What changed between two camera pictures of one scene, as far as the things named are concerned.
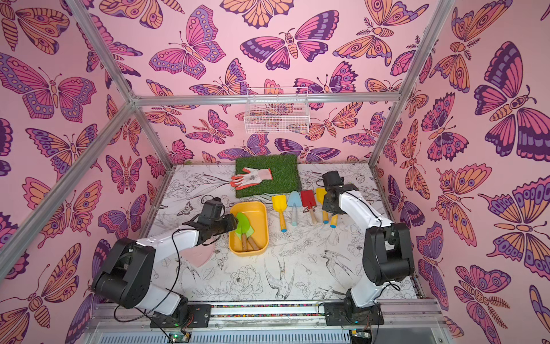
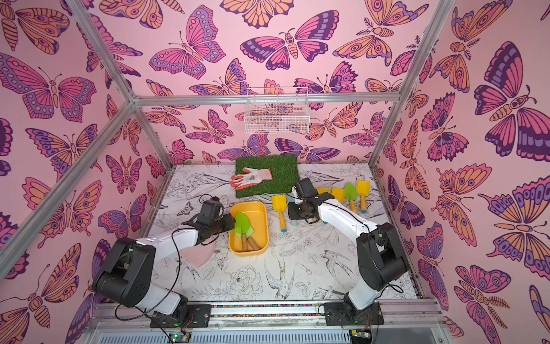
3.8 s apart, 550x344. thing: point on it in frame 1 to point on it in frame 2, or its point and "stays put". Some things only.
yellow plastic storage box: (256, 214) stays put
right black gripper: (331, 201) to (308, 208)
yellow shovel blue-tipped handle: (279, 203) stays put
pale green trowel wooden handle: (253, 244) stays put
